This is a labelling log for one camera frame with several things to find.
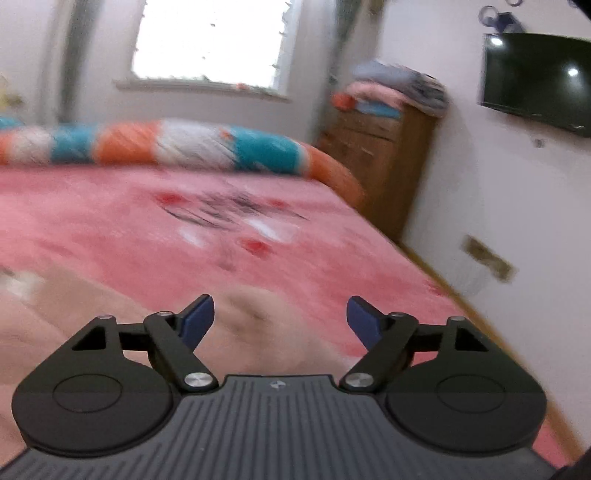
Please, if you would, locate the pink printed bed blanket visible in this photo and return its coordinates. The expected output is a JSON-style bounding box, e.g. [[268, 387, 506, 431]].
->
[[0, 164, 573, 467]]

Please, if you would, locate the pink quilted fleece coat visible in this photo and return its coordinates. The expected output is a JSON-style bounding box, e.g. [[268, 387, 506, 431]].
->
[[0, 263, 370, 467]]

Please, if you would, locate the grey checked curtain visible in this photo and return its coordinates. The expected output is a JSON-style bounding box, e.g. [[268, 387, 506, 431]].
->
[[330, 0, 370, 79], [58, 0, 100, 123]]

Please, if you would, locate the folded blankets pile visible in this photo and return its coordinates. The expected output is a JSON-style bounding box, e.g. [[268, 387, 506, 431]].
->
[[353, 59, 451, 116]]

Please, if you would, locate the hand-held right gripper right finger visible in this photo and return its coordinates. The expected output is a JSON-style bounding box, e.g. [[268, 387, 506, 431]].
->
[[339, 295, 491, 394]]

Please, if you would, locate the brown wooden cabinet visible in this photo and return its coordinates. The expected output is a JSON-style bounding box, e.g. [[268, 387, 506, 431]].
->
[[318, 95, 438, 246]]

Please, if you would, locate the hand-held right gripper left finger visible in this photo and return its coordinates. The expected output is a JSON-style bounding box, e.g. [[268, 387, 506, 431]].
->
[[69, 294, 219, 396]]

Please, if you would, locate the folded pink blanket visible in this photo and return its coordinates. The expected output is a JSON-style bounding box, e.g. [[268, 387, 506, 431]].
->
[[344, 80, 407, 108]]

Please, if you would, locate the wall socket strip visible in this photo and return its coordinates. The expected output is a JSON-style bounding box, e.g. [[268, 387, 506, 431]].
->
[[463, 234, 517, 281]]

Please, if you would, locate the rolled orange teal white quilt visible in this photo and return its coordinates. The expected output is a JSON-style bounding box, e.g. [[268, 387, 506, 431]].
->
[[0, 116, 366, 210]]

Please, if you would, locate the yellow patterned cloth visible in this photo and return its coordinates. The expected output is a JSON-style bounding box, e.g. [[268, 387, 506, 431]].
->
[[0, 73, 23, 112]]

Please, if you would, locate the blue flat box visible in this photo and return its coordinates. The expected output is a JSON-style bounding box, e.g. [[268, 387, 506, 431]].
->
[[355, 100, 402, 120]]

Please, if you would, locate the black wall television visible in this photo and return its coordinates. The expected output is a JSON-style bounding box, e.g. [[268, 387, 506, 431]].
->
[[479, 31, 591, 138]]

